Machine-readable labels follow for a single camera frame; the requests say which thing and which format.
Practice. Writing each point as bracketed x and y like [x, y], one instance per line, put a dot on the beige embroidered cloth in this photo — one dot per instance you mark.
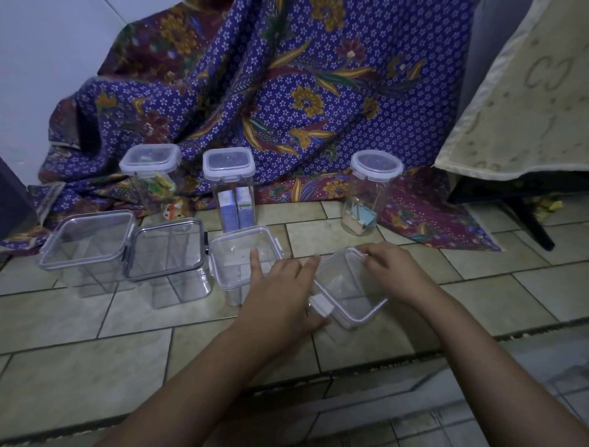
[529, 101]

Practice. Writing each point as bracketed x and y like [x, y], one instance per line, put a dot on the large clear container dark seal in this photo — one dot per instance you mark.
[168, 258]

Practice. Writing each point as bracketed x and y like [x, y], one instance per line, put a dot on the blue and tan paper pieces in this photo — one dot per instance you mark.
[359, 218]

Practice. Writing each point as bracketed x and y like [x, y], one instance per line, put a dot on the person's left hand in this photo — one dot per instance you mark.
[276, 308]

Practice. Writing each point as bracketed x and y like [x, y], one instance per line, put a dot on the tall clear container colourful packets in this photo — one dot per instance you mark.
[149, 159]

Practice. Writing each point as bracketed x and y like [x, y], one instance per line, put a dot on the yellow green packets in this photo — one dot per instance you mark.
[161, 184]

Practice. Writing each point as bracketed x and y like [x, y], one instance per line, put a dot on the person's left little finger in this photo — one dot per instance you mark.
[257, 269]

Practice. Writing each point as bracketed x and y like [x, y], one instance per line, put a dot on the person's left thumb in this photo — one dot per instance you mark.
[320, 323]

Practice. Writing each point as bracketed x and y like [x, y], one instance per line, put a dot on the dark table frame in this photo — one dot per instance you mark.
[533, 225]

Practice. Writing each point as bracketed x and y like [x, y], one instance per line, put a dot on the large clear container grey lid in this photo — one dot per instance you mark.
[85, 248]

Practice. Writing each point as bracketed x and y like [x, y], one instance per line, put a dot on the small clear square lidded container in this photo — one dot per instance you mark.
[239, 262]

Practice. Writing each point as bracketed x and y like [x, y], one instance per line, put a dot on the purple white small box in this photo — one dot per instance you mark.
[227, 212]
[245, 207]

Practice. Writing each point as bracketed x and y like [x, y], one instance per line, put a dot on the small clear container white latch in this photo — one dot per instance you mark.
[349, 290]

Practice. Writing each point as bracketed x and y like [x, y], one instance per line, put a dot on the tall clear container two boxes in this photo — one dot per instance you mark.
[228, 163]

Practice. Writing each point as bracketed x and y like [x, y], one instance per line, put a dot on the yellow crumpled wrapper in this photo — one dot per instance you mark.
[547, 206]

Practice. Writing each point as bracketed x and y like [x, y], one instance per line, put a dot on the person's right hand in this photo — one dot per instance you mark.
[402, 276]

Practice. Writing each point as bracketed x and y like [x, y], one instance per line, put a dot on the purple floral batik cloth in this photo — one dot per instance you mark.
[322, 115]

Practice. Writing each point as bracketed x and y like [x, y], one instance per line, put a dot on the person's right fingers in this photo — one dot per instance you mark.
[372, 258]

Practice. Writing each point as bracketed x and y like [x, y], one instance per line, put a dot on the person's right forearm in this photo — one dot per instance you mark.
[487, 368]

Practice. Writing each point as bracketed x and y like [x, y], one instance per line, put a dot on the tall round clear lidded jar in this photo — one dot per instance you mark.
[375, 168]

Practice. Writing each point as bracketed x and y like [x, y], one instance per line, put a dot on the person's left forearm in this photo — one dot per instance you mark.
[198, 391]

